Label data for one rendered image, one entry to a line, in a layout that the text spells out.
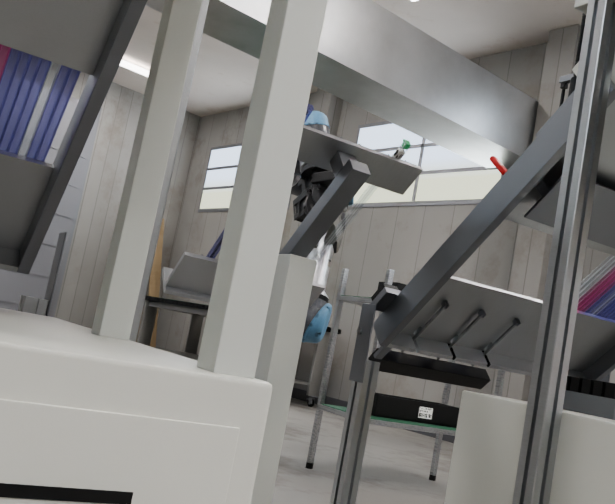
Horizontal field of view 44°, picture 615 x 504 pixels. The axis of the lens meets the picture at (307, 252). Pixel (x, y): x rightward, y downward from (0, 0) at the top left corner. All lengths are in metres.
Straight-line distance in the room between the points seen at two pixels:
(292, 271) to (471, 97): 5.38
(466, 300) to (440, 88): 4.80
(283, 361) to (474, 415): 0.36
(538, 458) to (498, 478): 0.13
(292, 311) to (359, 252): 7.32
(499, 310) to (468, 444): 0.44
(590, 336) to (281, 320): 0.89
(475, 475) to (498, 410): 0.12
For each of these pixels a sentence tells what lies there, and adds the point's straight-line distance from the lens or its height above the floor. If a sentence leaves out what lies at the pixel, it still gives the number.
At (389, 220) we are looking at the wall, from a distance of 8.53.
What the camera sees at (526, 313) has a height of 0.81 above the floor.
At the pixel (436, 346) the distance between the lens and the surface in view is 1.78.
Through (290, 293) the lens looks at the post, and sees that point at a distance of 1.44.
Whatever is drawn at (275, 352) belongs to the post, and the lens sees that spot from 1.43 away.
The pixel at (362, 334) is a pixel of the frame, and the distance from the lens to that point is 1.66.
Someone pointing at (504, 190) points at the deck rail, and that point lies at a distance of 1.48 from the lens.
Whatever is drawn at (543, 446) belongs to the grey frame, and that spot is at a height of 0.56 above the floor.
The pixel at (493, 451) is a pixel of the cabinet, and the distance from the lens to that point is 1.39.
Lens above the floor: 0.65
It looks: 7 degrees up
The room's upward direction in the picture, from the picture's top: 11 degrees clockwise
